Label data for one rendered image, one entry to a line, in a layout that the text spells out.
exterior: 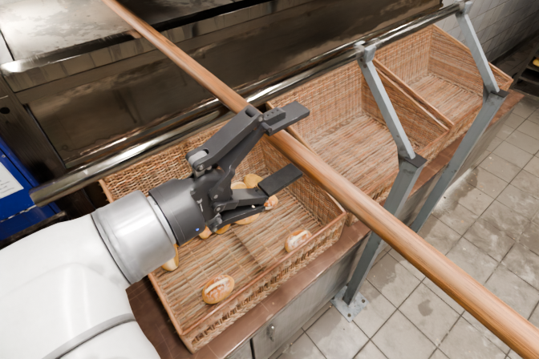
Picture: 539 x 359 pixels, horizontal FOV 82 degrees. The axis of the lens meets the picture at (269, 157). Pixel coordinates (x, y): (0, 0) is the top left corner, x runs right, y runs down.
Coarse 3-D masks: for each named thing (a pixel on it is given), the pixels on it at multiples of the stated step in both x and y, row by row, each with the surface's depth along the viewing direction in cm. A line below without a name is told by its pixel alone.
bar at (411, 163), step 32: (320, 64) 67; (480, 64) 99; (256, 96) 59; (384, 96) 76; (192, 128) 53; (480, 128) 107; (96, 160) 46; (128, 160) 48; (416, 160) 77; (32, 192) 42; (64, 192) 44; (416, 224) 152; (352, 288) 132
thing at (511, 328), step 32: (192, 64) 60; (224, 96) 53; (256, 128) 48; (320, 160) 42; (352, 192) 38; (384, 224) 35; (416, 256) 33; (448, 288) 31; (480, 288) 30; (480, 320) 29; (512, 320) 28
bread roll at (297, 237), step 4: (296, 232) 98; (300, 232) 98; (304, 232) 98; (308, 232) 99; (292, 236) 97; (296, 236) 96; (300, 236) 96; (304, 236) 97; (308, 236) 98; (288, 240) 97; (292, 240) 96; (296, 240) 96; (300, 240) 96; (304, 240) 96; (288, 244) 96; (292, 244) 96; (296, 244) 95; (288, 248) 96; (292, 248) 96
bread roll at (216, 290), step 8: (216, 280) 87; (224, 280) 87; (232, 280) 89; (208, 288) 86; (216, 288) 85; (224, 288) 86; (232, 288) 88; (208, 296) 85; (216, 296) 85; (224, 296) 86
